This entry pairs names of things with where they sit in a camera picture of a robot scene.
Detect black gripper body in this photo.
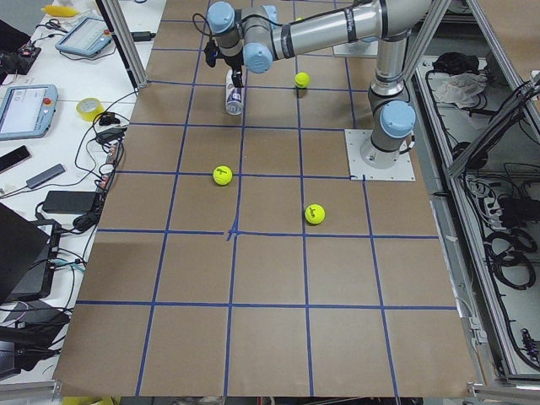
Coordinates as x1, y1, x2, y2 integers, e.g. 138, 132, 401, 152
224, 53, 244, 73

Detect white blue tennis ball can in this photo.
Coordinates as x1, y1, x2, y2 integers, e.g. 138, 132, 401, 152
224, 69, 244, 116

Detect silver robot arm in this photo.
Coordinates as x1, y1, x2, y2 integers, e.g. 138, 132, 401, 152
204, 1, 431, 165

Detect tennis ball near base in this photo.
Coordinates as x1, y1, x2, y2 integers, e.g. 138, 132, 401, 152
304, 203, 326, 225
294, 72, 311, 89

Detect tennis ball table centre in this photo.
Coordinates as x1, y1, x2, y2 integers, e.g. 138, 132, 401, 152
213, 165, 233, 186

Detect yellow tape roll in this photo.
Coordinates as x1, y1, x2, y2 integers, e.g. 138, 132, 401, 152
76, 97, 105, 122

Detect far teach pendant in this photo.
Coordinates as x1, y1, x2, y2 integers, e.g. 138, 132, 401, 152
55, 17, 112, 58

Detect teach pendant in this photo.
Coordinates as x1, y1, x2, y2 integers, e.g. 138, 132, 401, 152
1, 84, 58, 141
55, 17, 112, 58

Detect yellow banana toy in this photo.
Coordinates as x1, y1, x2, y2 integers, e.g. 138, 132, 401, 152
41, 4, 80, 18

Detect grey usb hub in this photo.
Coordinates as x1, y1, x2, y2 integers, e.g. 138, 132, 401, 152
26, 164, 65, 190

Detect near teach pendant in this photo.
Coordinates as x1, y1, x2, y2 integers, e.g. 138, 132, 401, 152
1, 84, 58, 141

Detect black power adapter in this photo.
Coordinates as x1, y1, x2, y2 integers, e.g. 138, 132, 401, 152
42, 191, 96, 214

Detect white cloth bundle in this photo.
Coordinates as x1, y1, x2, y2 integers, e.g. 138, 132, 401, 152
434, 73, 488, 109

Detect black smartphone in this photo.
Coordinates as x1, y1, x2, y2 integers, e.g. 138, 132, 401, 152
0, 145, 30, 172

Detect black laptop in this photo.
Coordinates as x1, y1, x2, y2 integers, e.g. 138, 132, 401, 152
1, 205, 60, 303

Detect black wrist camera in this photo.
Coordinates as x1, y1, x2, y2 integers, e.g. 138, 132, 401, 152
203, 40, 219, 68

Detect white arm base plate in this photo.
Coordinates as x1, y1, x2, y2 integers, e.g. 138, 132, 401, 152
344, 129, 415, 181
332, 40, 378, 59

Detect aluminium frame post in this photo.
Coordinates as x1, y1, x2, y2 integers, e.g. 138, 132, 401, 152
95, 0, 148, 90

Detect black coiled cables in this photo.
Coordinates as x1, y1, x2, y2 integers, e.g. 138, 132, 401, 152
483, 227, 539, 292

